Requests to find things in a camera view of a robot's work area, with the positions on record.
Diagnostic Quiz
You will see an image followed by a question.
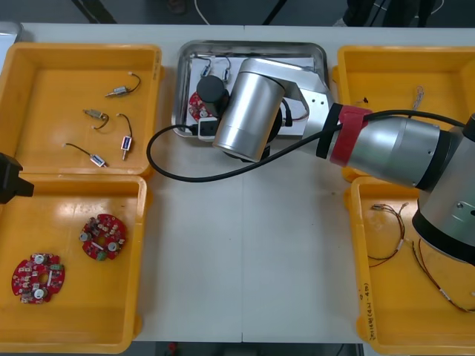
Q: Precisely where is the red black green wire harness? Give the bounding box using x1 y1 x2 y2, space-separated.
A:
410 239 475 314
287 109 309 125
367 202 413 268

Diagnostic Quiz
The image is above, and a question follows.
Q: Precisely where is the white floor cable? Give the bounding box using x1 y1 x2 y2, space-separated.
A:
193 0 215 26

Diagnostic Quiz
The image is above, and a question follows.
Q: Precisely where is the blue-white twisted wire harness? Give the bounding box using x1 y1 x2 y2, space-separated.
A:
354 85 425 111

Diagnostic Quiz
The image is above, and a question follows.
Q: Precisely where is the round red circuit board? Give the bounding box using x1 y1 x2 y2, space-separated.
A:
79 213 129 263
10 251 67 305
188 91 211 123

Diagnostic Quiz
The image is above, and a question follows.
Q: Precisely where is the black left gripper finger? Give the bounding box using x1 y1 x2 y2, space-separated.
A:
0 178 34 204
0 152 22 179

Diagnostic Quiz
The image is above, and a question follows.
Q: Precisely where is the metal solenoid with black cable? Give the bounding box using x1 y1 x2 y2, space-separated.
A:
82 108 111 131
105 71 142 99

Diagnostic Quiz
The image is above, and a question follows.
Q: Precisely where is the yellow-orange plastic bin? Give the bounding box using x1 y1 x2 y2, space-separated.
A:
0 42 167 182
343 176 475 356
0 174 153 355
331 44 475 182

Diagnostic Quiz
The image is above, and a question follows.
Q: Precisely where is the steel tray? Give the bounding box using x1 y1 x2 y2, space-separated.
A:
171 39 331 139

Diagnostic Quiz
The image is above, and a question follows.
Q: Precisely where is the pale grey container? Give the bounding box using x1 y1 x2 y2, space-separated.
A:
0 21 24 45

